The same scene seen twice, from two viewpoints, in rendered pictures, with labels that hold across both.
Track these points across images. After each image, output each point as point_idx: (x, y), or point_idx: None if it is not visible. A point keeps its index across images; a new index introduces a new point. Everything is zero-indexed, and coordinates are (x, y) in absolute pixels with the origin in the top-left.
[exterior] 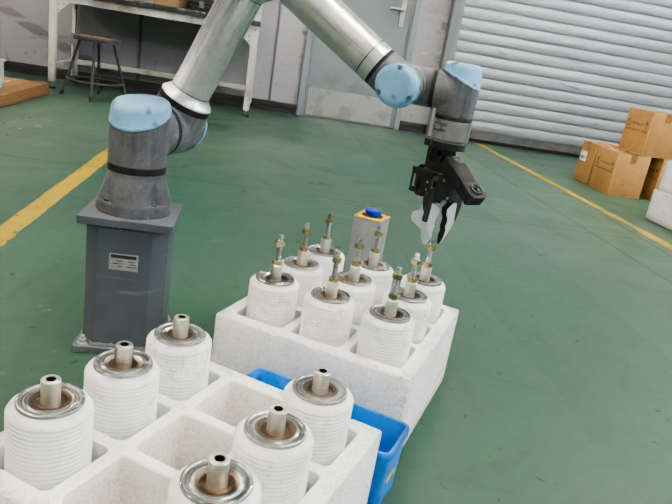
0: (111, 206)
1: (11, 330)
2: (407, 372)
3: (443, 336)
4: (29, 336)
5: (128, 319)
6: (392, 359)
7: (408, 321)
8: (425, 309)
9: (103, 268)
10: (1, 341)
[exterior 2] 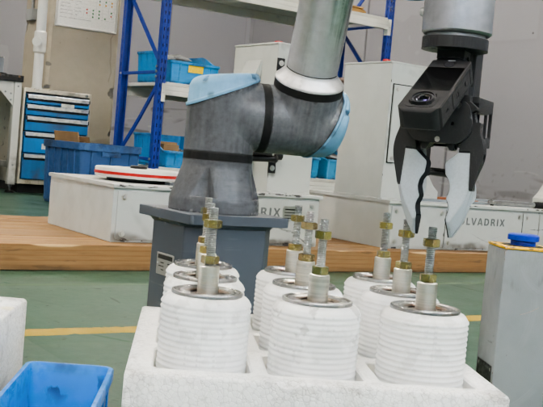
0: (169, 195)
1: (125, 356)
2: (147, 370)
3: (371, 400)
4: (126, 362)
5: None
6: (166, 358)
7: (202, 298)
8: (300, 316)
9: (153, 271)
10: (99, 358)
